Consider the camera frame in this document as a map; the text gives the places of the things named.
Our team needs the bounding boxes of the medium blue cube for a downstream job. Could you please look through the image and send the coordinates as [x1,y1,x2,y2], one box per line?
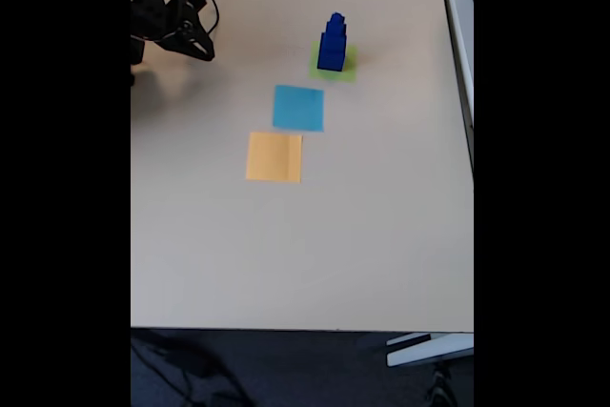
[319,26,348,56]

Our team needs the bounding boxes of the small blue cube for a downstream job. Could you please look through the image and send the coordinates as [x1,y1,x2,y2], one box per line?
[325,17,347,40]

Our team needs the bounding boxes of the light blue paper square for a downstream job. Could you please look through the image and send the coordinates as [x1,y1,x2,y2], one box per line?
[272,84,325,133]

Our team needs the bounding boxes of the orange paper square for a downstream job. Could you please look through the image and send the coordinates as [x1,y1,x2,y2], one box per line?
[244,131,304,185]

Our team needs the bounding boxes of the green paper square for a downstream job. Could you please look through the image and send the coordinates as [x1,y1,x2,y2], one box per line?
[307,42,359,84]

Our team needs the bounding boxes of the large blue cube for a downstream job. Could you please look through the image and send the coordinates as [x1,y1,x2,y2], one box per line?
[315,33,349,73]

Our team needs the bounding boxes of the white desk with dark edge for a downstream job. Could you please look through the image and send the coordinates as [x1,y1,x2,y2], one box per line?
[436,0,475,179]

